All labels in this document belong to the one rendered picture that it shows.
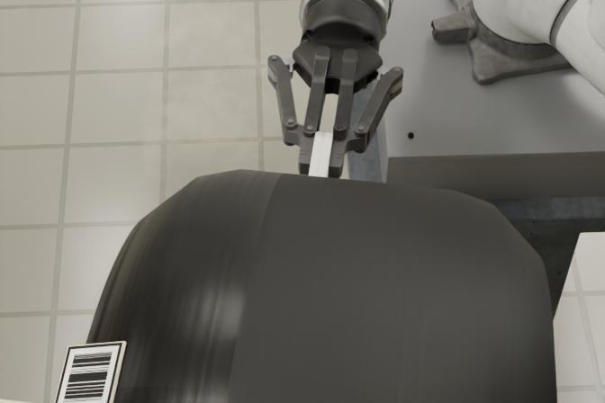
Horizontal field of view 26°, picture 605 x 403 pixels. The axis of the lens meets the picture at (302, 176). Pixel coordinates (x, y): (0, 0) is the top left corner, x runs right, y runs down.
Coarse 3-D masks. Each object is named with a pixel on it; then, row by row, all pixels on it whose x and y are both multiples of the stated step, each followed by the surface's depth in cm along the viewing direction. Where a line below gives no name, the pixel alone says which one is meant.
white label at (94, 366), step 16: (80, 352) 79; (96, 352) 78; (112, 352) 78; (64, 368) 78; (80, 368) 78; (96, 368) 77; (112, 368) 77; (64, 384) 78; (80, 384) 77; (96, 384) 77; (112, 384) 76; (64, 400) 77; (80, 400) 76; (96, 400) 76; (112, 400) 76
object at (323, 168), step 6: (324, 138) 114; (330, 138) 114; (324, 144) 113; (330, 144) 113; (324, 150) 112; (330, 150) 113; (324, 156) 112; (324, 162) 111; (324, 168) 111; (318, 174) 111; (324, 174) 110
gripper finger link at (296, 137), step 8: (296, 128) 116; (288, 136) 116; (296, 136) 115; (304, 136) 115; (296, 144) 116; (304, 144) 114; (312, 144) 114; (304, 152) 113; (304, 160) 113; (304, 168) 113
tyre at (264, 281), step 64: (192, 192) 91; (256, 192) 90; (320, 192) 91; (384, 192) 92; (448, 192) 95; (128, 256) 87; (192, 256) 82; (256, 256) 82; (320, 256) 82; (384, 256) 83; (448, 256) 83; (512, 256) 86; (128, 320) 80; (192, 320) 78; (256, 320) 78; (320, 320) 78; (384, 320) 78; (448, 320) 78; (512, 320) 80; (128, 384) 76; (192, 384) 75; (256, 384) 75; (320, 384) 75; (384, 384) 75; (448, 384) 75; (512, 384) 77
